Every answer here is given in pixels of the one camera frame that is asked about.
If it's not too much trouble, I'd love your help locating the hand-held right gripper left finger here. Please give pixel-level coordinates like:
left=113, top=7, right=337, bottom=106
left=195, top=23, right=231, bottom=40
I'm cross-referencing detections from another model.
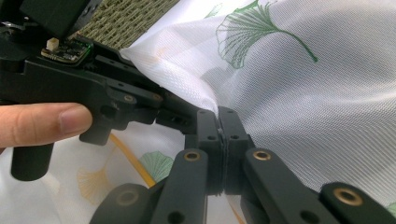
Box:
left=185, top=108, right=225, bottom=196

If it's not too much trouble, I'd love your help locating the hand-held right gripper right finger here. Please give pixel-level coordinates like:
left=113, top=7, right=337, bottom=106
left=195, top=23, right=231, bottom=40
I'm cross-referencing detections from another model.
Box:
left=219, top=105, right=257, bottom=196

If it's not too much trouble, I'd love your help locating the green woven basket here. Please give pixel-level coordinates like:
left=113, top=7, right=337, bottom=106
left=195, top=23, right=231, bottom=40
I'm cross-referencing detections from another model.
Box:
left=78, top=0, right=181, bottom=50

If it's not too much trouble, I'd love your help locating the white leaf-print mesh laundry bag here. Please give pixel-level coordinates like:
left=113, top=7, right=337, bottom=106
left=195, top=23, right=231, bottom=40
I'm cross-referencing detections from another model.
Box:
left=0, top=0, right=396, bottom=224

